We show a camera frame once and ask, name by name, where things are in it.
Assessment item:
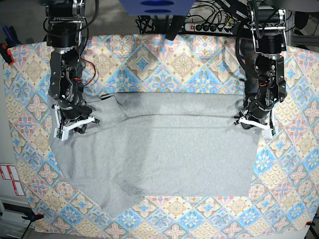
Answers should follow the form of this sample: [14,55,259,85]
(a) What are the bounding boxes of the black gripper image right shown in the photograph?
[240,98,271,130]

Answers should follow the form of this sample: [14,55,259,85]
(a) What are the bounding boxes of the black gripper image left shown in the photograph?
[58,97,93,134]

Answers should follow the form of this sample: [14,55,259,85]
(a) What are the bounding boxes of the grey T-shirt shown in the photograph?
[49,93,261,217]

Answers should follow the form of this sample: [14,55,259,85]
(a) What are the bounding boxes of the patterned tablecloth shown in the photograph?
[0,34,319,239]

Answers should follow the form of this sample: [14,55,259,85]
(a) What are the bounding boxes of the white red label stickers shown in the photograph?
[0,164,25,197]

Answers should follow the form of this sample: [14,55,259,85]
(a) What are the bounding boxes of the blue clamp bottom left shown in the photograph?
[21,214,44,222]

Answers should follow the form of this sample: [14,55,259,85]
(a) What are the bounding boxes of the black power strip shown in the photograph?
[184,23,231,34]

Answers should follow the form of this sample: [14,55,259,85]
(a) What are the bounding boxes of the black orange clamp top left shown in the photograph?
[0,43,14,66]

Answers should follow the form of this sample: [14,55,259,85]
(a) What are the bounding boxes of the orange clamp bottom right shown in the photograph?
[306,222,316,227]

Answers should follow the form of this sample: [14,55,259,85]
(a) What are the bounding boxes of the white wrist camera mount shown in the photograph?
[234,116,276,138]
[52,105,100,141]

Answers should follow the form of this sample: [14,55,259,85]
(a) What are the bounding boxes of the blue clamp handle top left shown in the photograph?
[2,26,21,47]

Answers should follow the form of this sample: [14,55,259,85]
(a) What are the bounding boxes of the black cable bundle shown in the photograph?
[135,15,160,35]

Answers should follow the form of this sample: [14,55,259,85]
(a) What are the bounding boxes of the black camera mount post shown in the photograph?
[165,15,185,41]

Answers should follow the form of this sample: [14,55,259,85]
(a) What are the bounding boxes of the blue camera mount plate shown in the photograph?
[120,0,195,16]

